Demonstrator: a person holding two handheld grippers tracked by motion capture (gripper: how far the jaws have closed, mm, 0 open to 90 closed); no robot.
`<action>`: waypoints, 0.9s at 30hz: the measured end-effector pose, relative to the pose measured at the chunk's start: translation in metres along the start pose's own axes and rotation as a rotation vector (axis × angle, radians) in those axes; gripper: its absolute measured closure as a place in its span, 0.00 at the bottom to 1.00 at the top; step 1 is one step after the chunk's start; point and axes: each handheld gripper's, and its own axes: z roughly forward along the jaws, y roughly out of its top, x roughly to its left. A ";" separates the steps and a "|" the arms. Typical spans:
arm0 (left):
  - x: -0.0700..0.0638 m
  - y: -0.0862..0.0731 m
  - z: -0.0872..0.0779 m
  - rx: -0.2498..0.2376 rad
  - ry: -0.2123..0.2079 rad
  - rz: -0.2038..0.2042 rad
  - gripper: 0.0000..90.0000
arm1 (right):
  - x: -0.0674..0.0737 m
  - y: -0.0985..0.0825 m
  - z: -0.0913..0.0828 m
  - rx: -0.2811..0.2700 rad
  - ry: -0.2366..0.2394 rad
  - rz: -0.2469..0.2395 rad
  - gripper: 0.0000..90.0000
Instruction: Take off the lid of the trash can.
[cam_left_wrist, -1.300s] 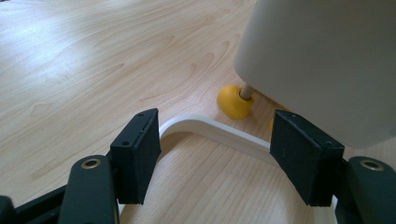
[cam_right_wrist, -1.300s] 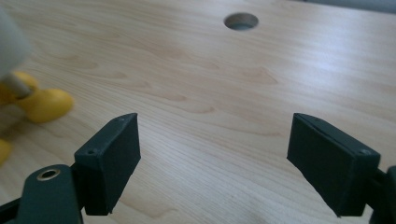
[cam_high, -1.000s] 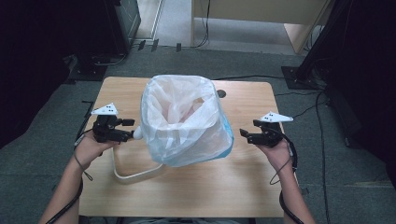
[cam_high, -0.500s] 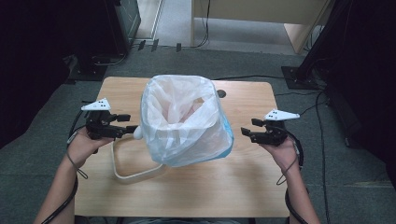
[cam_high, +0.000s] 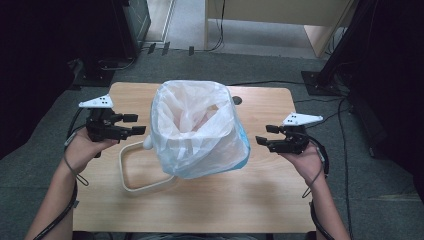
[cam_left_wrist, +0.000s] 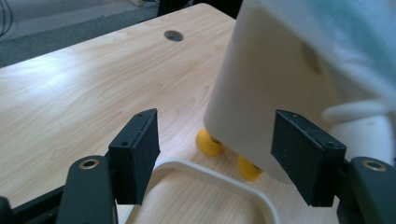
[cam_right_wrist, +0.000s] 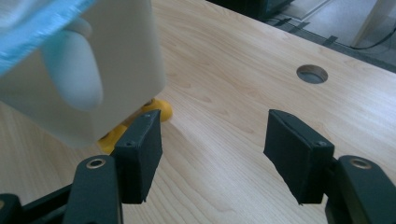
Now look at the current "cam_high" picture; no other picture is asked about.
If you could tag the person's right hand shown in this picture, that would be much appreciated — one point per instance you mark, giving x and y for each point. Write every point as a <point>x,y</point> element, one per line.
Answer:
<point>308,165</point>

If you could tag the light wooden desk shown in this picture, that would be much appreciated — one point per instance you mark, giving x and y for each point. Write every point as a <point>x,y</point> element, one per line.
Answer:
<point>266,11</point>

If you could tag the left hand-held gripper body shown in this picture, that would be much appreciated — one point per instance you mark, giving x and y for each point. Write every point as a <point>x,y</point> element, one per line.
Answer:
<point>100,128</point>

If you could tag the dark curtain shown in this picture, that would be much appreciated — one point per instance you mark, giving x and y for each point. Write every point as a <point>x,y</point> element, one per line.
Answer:
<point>393,83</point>
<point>40,66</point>

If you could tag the black floor tape piece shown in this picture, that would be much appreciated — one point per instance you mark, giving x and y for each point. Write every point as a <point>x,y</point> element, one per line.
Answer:
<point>165,48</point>
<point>191,50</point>
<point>151,48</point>

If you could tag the translucent blue trash bag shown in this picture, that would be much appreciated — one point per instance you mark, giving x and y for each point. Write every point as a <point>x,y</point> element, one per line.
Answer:
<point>200,146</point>

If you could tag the person's left hand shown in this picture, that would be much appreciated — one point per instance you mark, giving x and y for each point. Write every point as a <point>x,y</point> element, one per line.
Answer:
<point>80,151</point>

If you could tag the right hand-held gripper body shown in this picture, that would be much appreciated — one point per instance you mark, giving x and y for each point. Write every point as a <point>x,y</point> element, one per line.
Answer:
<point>295,141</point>

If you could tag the dark glass-front cabinet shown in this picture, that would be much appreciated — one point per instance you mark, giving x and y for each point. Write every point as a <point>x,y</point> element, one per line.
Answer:
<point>133,26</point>

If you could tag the black metal stand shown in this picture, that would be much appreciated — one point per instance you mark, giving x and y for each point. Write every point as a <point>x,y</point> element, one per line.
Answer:
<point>316,83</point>

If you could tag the black stand base plate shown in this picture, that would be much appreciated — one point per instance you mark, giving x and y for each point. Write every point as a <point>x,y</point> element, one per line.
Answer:
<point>95,76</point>

